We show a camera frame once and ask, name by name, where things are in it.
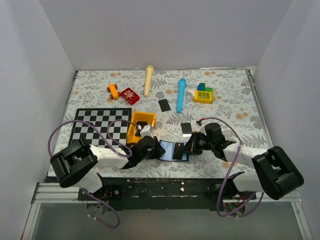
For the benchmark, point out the cream toy microphone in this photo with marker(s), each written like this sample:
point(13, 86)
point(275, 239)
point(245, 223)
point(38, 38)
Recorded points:
point(148, 78)

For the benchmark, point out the black credit card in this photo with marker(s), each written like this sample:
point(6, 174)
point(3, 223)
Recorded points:
point(164, 105)

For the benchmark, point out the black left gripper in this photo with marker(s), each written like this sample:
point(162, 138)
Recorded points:
point(158, 150)

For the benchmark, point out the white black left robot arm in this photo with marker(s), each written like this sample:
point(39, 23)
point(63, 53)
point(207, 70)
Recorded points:
point(74, 165)

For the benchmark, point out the black card in bin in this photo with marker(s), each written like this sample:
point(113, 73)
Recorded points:
point(141, 124)

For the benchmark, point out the yellow plastic bin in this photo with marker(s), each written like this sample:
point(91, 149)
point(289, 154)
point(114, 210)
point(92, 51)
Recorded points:
point(133, 134)

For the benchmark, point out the black silver chessboard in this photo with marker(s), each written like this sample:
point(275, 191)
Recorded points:
point(101, 117)

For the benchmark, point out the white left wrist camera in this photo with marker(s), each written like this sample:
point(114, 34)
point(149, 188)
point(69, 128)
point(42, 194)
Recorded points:
point(147, 131)

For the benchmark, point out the yellow toy brick car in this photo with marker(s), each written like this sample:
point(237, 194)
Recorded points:
point(113, 90)

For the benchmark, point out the blue leather card holder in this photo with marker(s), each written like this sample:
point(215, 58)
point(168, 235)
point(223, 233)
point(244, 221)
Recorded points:
point(169, 148)

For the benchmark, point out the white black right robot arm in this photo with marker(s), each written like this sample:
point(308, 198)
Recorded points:
point(274, 172)

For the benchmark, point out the red owl toy block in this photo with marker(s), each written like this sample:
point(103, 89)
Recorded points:
point(130, 96)

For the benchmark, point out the black VIP card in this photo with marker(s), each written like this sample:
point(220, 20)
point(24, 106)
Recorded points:
point(186, 129)

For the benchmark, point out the blue toy microphone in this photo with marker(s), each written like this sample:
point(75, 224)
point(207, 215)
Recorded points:
point(182, 83)

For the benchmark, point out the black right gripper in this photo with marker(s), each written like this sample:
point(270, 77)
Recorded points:
point(188, 147)

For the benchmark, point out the yellow green toy brick house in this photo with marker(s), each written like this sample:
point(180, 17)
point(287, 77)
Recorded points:
point(203, 94)

